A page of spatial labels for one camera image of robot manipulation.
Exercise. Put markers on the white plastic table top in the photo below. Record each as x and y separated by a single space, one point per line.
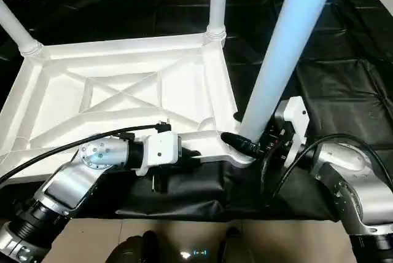
107 91

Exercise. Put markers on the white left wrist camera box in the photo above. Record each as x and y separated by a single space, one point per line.
159 149

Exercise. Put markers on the black mat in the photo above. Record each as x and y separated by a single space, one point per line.
337 75

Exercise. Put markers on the white plastic table leg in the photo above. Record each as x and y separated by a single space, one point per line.
282 51
216 2
17 26

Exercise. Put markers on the white flat board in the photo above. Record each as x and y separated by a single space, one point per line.
385 3

